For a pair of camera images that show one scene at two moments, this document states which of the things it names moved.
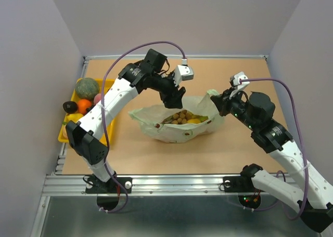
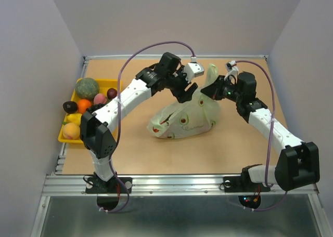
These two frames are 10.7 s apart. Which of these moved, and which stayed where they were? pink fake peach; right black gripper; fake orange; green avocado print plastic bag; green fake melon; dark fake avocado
Moved: green avocado print plastic bag; right black gripper
Stayed: green fake melon; fake orange; dark fake avocado; pink fake peach
